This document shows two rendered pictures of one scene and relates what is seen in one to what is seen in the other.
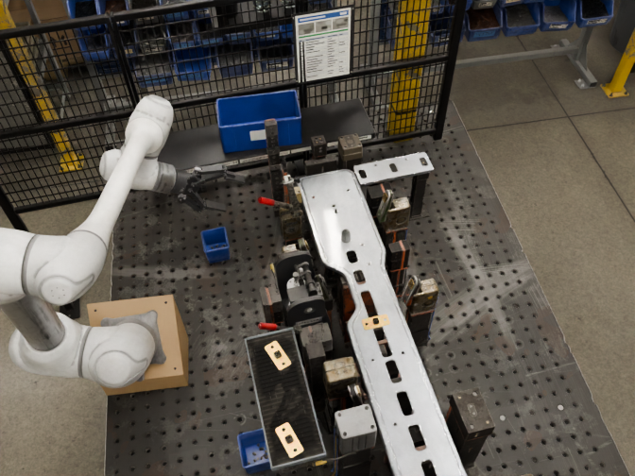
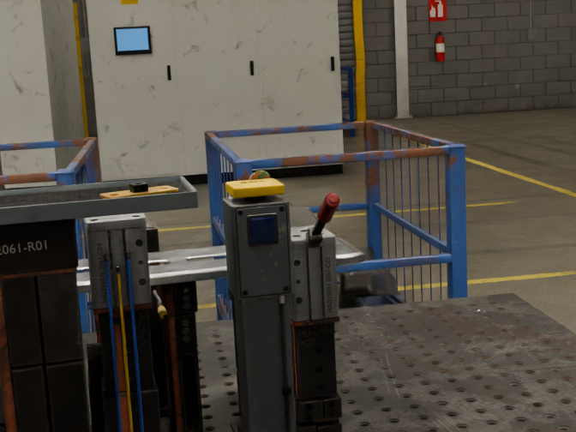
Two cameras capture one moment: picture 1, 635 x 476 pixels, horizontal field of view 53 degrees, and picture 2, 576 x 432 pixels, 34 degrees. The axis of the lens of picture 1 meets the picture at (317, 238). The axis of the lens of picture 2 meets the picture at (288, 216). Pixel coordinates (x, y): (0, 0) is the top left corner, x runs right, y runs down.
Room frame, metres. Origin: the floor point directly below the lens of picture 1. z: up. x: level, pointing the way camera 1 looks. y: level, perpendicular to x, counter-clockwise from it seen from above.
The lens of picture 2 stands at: (0.40, 1.14, 1.32)
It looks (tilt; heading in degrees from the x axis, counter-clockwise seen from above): 10 degrees down; 270
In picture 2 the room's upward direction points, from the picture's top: 3 degrees counter-clockwise
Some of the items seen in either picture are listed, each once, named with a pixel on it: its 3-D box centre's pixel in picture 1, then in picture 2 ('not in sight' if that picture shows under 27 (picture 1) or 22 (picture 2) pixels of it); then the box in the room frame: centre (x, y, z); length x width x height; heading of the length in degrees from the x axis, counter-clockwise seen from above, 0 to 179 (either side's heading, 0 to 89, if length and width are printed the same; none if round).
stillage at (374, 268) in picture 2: not in sight; (321, 252); (0.29, -2.59, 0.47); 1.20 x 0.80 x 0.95; 100
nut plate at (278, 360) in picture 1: (277, 354); not in sight; (0.81, 0.12, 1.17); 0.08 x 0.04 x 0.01; 31
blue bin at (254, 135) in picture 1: (259, 121); not in sight; (1.84, 0.21, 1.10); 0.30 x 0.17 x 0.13; 98
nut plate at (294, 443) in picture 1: (289, 439); (139, 189); (0.58, 0.09, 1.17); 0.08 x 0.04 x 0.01; 29
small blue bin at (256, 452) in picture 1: (256, 452); not in sight; (0.70, 0.21, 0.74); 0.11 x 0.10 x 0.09; 13
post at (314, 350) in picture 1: (317, 380); not in sight; (0.86, 0.02, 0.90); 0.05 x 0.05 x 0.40; 13
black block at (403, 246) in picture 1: (396, 270); not in sight; (1.30, -0.28, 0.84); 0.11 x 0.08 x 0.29; 103
